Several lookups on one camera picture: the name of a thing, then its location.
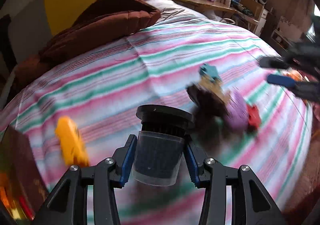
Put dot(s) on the purple patterned egg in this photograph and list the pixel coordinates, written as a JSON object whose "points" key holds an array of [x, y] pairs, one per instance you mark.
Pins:
{"points": [[237, 112]]}

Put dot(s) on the yellow toy block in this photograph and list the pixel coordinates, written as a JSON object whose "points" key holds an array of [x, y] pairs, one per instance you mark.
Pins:
{"points": [[71, 142]]}

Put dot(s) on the wooden desk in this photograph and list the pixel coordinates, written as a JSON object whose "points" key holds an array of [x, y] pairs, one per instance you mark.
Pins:
{"points": [[200, 2]]}

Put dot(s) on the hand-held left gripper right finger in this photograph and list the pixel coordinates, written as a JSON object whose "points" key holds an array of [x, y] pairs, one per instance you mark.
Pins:
{"points": [[191, 162]]}

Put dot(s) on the brown cardboard box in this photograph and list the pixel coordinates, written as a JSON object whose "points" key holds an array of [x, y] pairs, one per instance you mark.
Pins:
{"points": [[251, 5]]}

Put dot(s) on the teal toy piece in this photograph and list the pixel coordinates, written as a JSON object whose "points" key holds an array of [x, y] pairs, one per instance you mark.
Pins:
{"points": [[210, 72]]}

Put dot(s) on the red toy block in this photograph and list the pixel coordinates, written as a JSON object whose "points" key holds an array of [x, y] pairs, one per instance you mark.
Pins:
{"points": [[253, 117]]}

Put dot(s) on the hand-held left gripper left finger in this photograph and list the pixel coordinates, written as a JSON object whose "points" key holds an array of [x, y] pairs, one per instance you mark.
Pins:
{"points": [[127, 162]]}

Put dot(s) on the dark brown toy piece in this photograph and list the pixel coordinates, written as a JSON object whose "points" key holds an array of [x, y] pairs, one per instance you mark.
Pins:
{"points": [[205, 99]]}

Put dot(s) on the brown quilt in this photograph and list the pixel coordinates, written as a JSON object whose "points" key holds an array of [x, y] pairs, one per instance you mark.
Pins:
{"points": [[105, 22]]}

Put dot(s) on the clear cup with black lid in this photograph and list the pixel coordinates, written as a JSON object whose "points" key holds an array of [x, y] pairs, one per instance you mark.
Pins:
{"points": [[157, 154]]}

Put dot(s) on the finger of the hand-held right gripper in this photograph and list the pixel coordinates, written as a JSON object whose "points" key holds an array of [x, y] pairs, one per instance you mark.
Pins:
{"points": [[281, 80], [273, 62]]}

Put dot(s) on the gold tin tray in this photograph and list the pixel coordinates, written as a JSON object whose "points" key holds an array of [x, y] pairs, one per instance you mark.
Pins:
{"points": [[20, 160]]}

